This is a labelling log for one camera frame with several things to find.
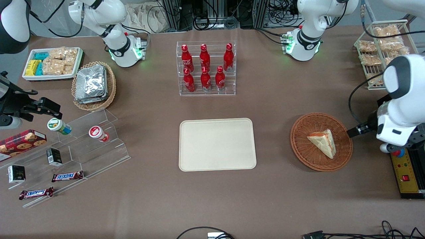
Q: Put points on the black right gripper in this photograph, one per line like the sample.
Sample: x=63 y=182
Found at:
x=14 y=102

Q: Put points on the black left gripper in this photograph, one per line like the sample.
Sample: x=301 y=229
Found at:
x=372 y=122

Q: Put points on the triangle sandwich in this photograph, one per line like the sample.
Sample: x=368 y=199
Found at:
x=323 y=142

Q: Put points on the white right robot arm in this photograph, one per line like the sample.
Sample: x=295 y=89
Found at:
x=109 y=20

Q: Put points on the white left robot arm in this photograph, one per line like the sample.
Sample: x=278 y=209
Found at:
x=406 y=99

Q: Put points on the round brown wicker basket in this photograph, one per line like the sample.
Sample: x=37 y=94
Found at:
x=308 y=156

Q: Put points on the oval tan wicker basket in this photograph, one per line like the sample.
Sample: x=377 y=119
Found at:
x=111 y=88

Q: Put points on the cream rectangular tray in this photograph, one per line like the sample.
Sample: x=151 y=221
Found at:
x=217 y=144

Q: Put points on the green lid yogurt cup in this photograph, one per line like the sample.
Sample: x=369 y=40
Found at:
x=58 y=126

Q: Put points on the white rectangular snack bin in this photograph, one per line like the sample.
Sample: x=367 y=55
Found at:
x=30 y=77

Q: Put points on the teal snack packet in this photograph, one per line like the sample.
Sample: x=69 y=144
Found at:
x=39 y=69
x=41 y=56

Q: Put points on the bagged rice cracker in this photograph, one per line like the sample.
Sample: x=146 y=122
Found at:
x=71 y=55
x=53 y=67
x=57 y=53

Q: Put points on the yellow snack packet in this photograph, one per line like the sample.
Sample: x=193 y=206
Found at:
x=32 y=67

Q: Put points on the red tartan cookie box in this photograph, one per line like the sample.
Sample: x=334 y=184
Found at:
x=21 y=142

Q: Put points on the stack of foil packs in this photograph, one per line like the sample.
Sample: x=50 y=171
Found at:
x=90 y=84

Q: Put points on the red emergency stop button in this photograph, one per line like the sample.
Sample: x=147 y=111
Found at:
x=397 y=153

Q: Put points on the small black box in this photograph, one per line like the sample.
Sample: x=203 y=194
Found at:
x=53 y=157

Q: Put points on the red lid yogurt cup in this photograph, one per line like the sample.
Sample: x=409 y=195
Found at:
x=97 y=133

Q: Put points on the clear acrylic stepped shelf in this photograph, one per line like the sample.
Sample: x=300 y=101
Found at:
x=93 y=156

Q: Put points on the yellow and black control box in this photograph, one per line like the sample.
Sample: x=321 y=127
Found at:
x=406 y=176

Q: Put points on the brown Snickers bar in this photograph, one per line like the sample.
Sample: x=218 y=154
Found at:
x=36 y=193
x=67 y=176

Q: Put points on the bagged bread snack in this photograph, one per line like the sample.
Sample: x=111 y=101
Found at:
x=386 y=31
x=370 y=60
x=396 y=54
x=391 y=45
x=367 y=46

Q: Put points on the black and white box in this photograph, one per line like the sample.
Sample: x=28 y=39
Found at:
x=16 y=174

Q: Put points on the beige crumpled cloth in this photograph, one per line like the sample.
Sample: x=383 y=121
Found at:
x=146 y=18

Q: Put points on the red cola bottle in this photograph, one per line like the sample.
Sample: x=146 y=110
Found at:
x=220 y=79
x=228 y=58
x=187 y=59
x=205 y=80
x=189 y=82
x=205 y=57

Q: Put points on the clear acrylic bottle rack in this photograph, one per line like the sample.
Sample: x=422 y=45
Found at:
x=207 y=91

